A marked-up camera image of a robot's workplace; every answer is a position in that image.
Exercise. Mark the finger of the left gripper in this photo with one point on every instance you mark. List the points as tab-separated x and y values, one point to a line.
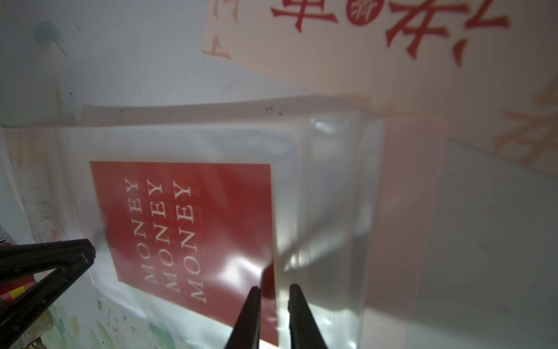
43	255
18	315

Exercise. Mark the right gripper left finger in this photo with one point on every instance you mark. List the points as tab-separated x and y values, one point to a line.
246	332

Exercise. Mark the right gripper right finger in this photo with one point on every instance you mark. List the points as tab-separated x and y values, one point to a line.
304	332

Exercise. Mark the red money money card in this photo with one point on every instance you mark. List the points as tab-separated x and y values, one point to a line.
182	244

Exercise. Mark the pink elephant photo album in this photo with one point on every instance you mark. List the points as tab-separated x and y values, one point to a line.
349	190

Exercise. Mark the red box at left edge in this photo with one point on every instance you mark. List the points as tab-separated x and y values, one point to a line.
15	288

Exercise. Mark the pale card red characters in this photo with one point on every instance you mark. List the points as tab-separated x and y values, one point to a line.
486	68

